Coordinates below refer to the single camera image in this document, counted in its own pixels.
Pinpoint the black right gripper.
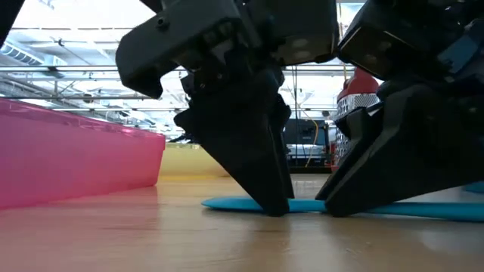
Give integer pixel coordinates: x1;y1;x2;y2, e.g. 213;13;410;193
325;0;484;218

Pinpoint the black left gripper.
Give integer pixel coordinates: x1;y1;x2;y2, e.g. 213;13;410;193
181;0;340;82

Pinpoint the metal box grater red handle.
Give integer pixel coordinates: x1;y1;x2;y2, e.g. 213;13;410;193
331;66;383;173

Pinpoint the blue silicone spatula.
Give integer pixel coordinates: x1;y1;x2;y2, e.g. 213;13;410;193
201;196;484;223

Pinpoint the yellow translucent plastic tray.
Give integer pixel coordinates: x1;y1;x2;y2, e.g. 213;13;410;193
158;145;230;178

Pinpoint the red-pink translucent plastic tray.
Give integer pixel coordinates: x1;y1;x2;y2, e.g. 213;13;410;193
0;97;166;211

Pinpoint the black background screen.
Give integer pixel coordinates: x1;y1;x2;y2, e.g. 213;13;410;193
283;118;330;147

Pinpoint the yellow background cable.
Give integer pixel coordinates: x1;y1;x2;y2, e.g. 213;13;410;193
304;119;321;168

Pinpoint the right wrist camera housing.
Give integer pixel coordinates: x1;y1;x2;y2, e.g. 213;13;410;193
337;0;419;81

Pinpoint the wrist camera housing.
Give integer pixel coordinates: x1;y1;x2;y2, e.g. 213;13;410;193
115;0;245;100
337;0;419;81

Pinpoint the left wrist camera housing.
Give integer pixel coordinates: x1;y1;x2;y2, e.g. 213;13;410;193
115;0;245;100

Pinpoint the ribbed silver duct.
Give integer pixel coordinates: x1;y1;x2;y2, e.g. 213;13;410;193
0;37;67;70

